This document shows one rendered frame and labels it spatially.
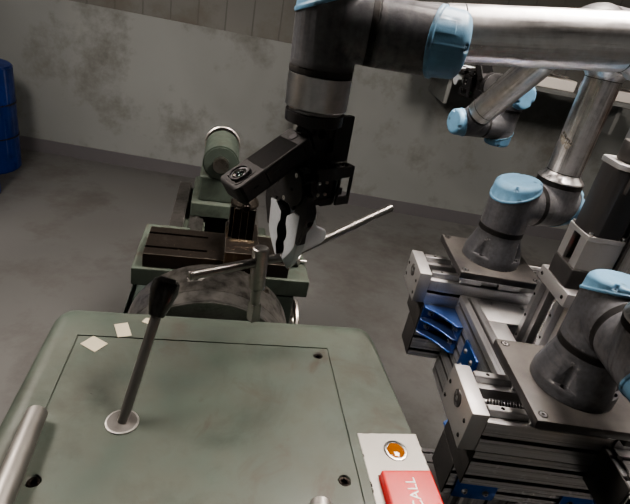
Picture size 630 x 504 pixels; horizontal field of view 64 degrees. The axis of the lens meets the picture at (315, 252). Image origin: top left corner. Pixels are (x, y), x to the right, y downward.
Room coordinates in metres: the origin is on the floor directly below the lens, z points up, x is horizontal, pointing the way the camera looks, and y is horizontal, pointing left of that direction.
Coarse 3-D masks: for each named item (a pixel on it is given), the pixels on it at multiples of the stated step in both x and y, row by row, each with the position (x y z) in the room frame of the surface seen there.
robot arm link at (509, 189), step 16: (512, 176) 1.28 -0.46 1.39; (528, 176) 1.29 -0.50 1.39; (496, 192) 1.24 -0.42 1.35; (512, 192) 1.21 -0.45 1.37; (528, 192) 1.20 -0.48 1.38; (544, 192) 1.26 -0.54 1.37; (496, 208) 1.22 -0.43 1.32; (512, 208) 1.20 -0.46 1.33; (528, 208) 1.21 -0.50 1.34; (544, 208) 1.23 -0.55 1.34; (496, 224) 1.21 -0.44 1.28; (512, 224) 1.20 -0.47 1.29; (528, 224) 1.24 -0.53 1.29
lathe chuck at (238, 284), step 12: (204, 264) 0.80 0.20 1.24; (168, 276) 0.77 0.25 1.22; (180, 276) 0.76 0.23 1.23; (216, 276) 0.76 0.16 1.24; (228, 276) 0.77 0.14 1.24; (240, 276) 0.79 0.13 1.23; (144, 288) 0.77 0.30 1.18; (180, 288) 0.72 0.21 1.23; (192, 288) 0.72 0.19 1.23; (204, 288) 0.72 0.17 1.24; (216, 288) 0.73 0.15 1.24; (228, 288) 0.74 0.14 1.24; (240, 288) 0.75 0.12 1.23; (144, 300) 0.72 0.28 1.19; (264, 300) 0.76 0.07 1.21; (276, 300) 0.82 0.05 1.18; (132, 312) 0.71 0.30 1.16; (276, 312) 0.77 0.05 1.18
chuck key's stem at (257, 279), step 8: (256, 248) 0.58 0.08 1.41; (264, 248) 0.58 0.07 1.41; (256, 256) 0.57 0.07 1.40; (264, 256) 0.57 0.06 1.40; (256, 264) 0.57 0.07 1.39; (264, 264) 0.57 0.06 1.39; (256, 272) 0.57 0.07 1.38; (264, 272) 0.57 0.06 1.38; (256, 280) 0.57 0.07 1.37; (264, 280) 0.58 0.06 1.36; (256, 288) 0.57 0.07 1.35; (264, 288) 0.58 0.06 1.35; (256, 296) 0.57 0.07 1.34; (248, 304) 0.58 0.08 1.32; (256, 304) 0.57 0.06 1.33; (248, 312) 0.58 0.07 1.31; (256, 312) 0.57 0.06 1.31; (256, 320) 0.57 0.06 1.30
